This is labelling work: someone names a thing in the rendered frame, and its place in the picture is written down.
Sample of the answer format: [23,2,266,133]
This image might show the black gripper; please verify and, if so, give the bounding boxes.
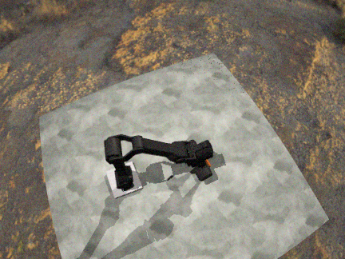
[188,140,212,181]

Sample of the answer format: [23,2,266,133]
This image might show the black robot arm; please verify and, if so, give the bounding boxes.
[104,134,213,192]

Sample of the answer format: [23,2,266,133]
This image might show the orange block with black square face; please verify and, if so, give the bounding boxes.
[203,159,212,168]

